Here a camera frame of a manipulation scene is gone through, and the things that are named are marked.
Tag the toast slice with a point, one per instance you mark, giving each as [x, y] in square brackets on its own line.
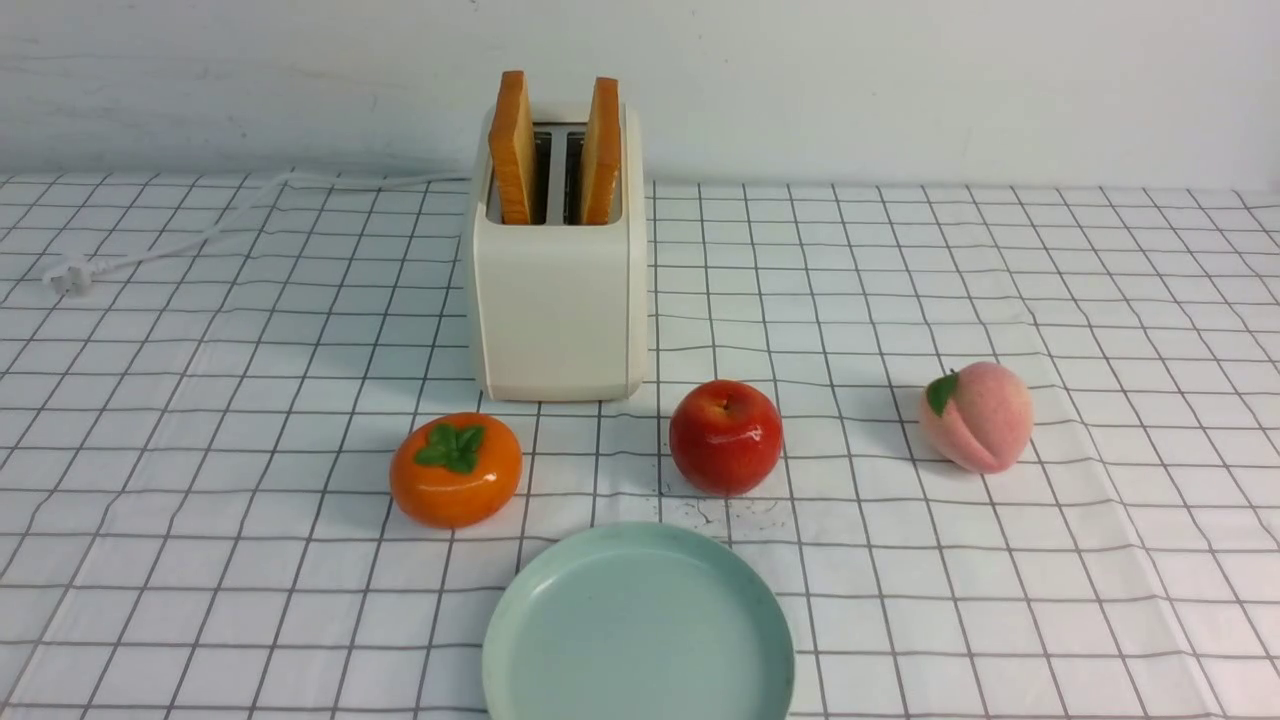
[512, 148]
[601, 154]

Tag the light green plate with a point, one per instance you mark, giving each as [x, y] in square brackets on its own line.
[638, 620]

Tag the cream white toaster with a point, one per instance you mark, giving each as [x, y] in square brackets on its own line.
[559, 312]

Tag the red apple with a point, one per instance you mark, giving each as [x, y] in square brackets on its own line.
[725, 437]

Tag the orange persimmon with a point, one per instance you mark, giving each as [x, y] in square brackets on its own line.
[456, 470]

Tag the pink peach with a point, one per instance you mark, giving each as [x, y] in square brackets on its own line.
[980, 417]

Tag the white checkered tablecloth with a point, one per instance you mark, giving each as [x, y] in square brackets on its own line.
[197, 518]

